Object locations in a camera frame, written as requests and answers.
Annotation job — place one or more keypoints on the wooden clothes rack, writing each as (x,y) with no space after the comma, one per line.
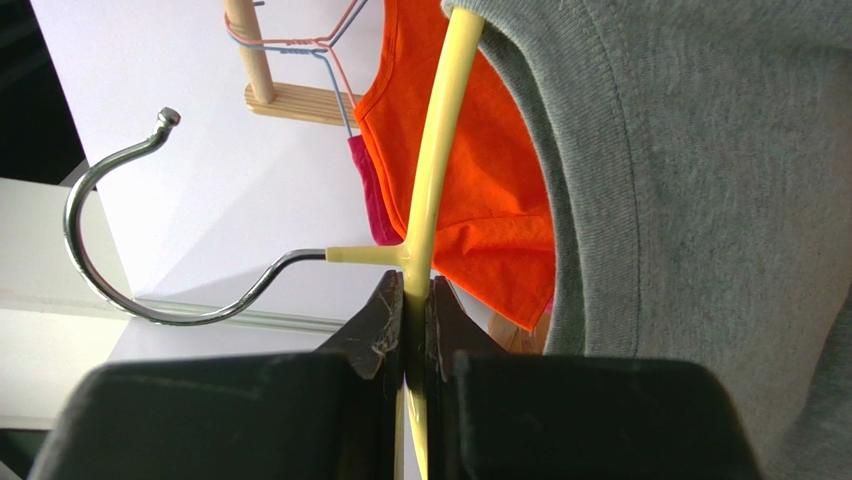
(267,97)

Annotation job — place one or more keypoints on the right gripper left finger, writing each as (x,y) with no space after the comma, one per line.
(332,413)

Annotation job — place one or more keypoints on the grey t shirt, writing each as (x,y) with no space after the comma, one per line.
(697,159)

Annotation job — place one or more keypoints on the orange t shirt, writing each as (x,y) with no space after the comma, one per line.
(494,236)

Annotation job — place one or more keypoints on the yellow plastic hanger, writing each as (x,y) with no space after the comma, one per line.
(414,255)

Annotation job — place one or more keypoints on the blue wire hanger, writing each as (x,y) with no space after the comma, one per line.
(296,59)

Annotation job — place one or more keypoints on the magenta t shirt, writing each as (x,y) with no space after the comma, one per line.
(380,226)

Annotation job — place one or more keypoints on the pink wire hanger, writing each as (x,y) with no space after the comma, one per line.
(313,45)

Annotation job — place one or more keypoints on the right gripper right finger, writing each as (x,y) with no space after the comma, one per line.
(497,415)

